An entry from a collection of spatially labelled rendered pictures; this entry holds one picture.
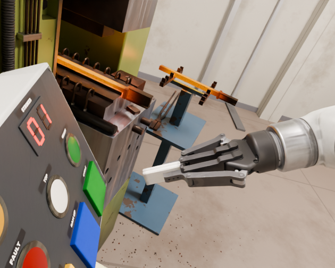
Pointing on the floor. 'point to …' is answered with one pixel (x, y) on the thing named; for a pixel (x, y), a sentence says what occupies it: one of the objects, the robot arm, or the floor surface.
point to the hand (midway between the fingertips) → (162, 173)
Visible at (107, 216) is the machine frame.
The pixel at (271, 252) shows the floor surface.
